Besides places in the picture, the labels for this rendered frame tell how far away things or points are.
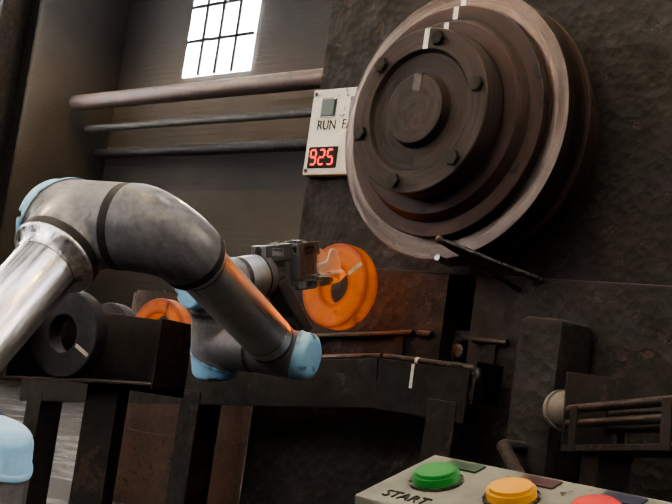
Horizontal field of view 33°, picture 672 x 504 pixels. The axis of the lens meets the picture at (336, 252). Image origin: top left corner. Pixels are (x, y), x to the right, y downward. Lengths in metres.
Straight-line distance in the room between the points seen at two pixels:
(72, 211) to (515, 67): 0.75
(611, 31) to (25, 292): 1.08
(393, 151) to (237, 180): 9.83
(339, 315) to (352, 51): 0.62
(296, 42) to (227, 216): 1.92
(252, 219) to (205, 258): 9.94
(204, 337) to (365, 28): 0.83
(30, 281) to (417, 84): 0.76
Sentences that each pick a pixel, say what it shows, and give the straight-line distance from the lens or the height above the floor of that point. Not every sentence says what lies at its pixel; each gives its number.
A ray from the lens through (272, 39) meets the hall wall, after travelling 11.86.
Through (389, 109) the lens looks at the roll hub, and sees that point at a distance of 1.89.
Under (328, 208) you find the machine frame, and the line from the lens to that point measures 2.28.
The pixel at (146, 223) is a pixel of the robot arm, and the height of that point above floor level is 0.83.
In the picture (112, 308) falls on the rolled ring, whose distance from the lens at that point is 2.55.
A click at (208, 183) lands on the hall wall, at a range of 12.04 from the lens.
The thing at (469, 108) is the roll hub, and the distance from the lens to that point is 1.80.
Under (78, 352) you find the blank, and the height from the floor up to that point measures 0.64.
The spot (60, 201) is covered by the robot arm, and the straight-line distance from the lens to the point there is 1.49.
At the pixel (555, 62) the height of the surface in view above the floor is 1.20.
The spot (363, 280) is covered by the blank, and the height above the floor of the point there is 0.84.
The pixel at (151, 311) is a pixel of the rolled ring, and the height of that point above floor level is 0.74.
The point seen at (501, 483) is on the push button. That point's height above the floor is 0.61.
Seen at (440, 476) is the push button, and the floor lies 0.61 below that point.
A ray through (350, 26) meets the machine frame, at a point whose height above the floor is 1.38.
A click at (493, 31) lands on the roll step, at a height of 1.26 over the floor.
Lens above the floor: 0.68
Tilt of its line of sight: 6 degrees up
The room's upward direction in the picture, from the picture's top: 8 degrees clockwise
